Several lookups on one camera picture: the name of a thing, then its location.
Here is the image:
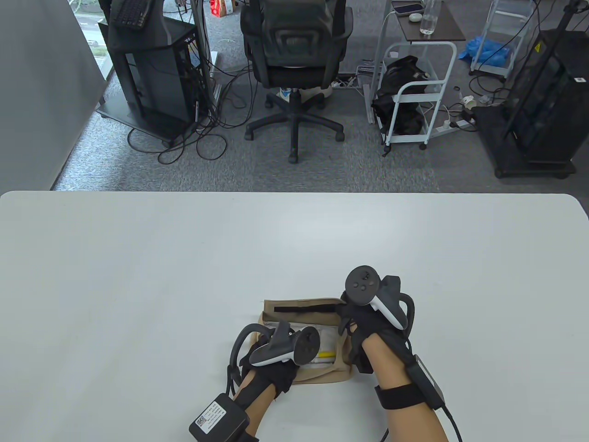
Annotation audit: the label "person's right hand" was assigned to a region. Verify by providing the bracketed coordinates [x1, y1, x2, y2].
[338, 290, 411, 355]

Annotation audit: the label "person's left hand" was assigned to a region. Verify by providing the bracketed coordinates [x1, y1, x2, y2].
[240, 354, 300, 395]

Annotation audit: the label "grey hand controller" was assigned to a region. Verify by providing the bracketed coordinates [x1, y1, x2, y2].
[230, 321, 321, 369]
[345, 265, 416, 331]

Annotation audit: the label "beige fabric pencil pouch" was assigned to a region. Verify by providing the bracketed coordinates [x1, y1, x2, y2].
[257, 297, 356, 384]

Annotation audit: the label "person's right forearm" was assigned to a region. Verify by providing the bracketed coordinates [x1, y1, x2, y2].
[366, 334, 449, 442]

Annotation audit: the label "person's left forearm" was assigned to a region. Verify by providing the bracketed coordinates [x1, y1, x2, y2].
[232, 368, 277, 436]

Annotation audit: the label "black left wrist box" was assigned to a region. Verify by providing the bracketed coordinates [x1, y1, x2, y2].
[189, 392, 250, 442]

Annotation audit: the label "black wrist box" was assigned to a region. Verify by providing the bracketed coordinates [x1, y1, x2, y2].
[189, 392, 250, 442]
[405, 354, 446, 410]

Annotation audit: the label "black right wrist box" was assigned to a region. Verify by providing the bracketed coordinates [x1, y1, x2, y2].
[405, 354, 446, 410]

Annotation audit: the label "black bag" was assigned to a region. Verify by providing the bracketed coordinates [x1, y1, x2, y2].
[372, 56, 435, 136]

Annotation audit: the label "white rolling cart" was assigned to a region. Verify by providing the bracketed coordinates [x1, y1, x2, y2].
[368, 41, 457, 152]

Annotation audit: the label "black office chair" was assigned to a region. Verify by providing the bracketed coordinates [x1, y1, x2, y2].
[239, 0, 355, 164]

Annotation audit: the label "black equipment rack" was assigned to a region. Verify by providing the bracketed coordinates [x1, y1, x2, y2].
[474, 0, 589, 179]

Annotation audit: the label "blue plastic bag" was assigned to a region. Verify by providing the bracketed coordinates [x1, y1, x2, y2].
[458, 36, 511, 67]

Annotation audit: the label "brown side table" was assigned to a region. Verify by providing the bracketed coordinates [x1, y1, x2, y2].
[390, 0, 467, 44]

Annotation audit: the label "clear water bottle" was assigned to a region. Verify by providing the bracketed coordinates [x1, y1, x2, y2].
[420, 0, 441, 35]

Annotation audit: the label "grey metal desk leg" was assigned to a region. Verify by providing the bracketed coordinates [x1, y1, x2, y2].
[191, 0, 218, 122]

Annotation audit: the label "black computer cart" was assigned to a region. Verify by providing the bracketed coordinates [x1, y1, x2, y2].
[94, 0, 208, 148]

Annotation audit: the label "black keyboard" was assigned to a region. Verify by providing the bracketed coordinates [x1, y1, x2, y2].
[110, 0, 155, 30]

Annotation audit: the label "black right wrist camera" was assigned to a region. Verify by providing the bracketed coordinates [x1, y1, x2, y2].
[347, 343, 374, 374]

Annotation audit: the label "black floor cables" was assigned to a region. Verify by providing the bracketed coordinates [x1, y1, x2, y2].
[127, 69, 258, 165]

